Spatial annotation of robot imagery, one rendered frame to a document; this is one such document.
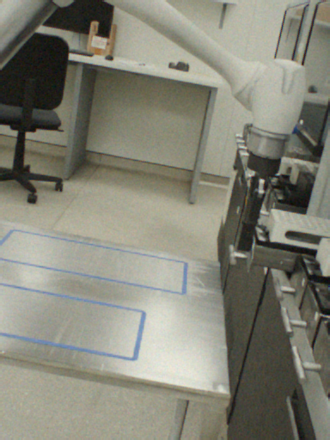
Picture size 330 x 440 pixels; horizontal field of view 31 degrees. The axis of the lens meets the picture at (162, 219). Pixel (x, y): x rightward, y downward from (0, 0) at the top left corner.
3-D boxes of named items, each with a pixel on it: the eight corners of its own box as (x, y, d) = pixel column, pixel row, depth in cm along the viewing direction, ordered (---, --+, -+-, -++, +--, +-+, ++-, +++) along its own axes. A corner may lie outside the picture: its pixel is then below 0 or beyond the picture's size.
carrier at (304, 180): (308, 203, 174) (314, 184, 172) (302, 202, 174) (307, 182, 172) (302, 192, 185) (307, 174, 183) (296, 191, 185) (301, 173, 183)
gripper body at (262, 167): (284, 161, 131) (274, 200, 134) (279, 153, 139) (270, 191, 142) (251, 155, 131) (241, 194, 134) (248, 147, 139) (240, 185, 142)
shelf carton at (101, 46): (86, 52, 447) (91, 21, 439) (92, 51, 468) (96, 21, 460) (107, 57, 446) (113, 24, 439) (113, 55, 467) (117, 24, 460)
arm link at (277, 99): (300, 138, 129) (287, 127, 141) (318, 66, 124) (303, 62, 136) (252, 129, 128) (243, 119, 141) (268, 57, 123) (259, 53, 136)
